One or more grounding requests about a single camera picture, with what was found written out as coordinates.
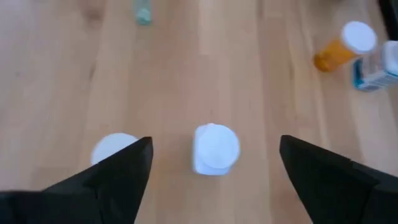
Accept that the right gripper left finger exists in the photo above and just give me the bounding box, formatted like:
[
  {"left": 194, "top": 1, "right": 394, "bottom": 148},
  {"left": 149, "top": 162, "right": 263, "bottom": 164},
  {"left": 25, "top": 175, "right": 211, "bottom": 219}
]
[{"left": 0, "top": 136, "right": 154, "bottom": 224}]

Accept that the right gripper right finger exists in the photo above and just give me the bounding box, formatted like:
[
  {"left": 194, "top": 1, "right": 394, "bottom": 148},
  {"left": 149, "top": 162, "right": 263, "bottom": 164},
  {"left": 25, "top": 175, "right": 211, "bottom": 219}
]
[{"left": 279, "top": 134, "right": 398, "bottom": 224}]

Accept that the orange pill bottle white cap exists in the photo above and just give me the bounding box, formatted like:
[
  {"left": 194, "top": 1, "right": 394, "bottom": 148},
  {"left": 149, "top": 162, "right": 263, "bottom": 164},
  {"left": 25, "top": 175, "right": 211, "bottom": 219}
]
[
  {"left": 312, "top": 20, "right": 379, "bottom": 73},
  {"left": 90, "top": 133, "right": 140, "bottom": 166}
]

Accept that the white bottle blue label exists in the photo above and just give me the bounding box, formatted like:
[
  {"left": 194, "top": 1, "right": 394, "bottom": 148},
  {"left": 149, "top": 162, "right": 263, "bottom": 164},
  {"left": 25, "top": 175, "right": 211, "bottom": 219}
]
[
  {"left": 351, "top": 39, "right": 398, "bottom": 93},
  {"left": 192, "top": 123, "right": 241, "bottom": 177}
]

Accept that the small green pill bottle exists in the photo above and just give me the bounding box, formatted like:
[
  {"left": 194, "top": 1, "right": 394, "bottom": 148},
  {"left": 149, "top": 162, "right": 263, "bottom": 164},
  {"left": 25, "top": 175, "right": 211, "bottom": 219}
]
[{"left": 133, "top": 0, "right": 153, "bottom": 26}]

